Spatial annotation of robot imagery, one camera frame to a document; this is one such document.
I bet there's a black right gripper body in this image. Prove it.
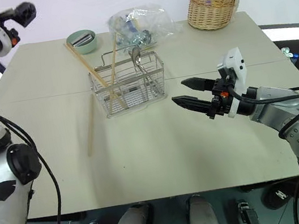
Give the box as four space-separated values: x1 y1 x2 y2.
200 73 240 122

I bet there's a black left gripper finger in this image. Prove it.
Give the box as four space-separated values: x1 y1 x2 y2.
13 1 39 29

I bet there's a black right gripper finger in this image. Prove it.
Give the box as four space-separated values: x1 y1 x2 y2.
170 90 215 121
180 73 216 96

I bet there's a metal spoon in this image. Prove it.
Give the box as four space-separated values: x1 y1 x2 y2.
128 44 165 101

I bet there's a grey metal block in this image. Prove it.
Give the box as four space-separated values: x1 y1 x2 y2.
71 32 95 48

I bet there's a green bowl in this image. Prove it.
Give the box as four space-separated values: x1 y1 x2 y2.
65 27 100 58

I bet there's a wooden chopstick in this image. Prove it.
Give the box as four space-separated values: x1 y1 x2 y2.
64 34 129 118
78 95 102 158
96 32 130 114

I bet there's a clear plastic bag with items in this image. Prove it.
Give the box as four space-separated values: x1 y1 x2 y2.
103 0 185 58

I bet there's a small blue green object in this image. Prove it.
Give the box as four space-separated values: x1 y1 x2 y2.
280 45 299 62

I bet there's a black rounded shoe shape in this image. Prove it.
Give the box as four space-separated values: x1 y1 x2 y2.
260 178 299 212

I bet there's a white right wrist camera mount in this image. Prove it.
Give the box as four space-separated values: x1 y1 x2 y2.
213 47 254 119

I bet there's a metal wire basket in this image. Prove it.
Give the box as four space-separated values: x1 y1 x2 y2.
84 43 173 121

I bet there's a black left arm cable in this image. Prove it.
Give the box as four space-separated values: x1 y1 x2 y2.
0 102 66 224

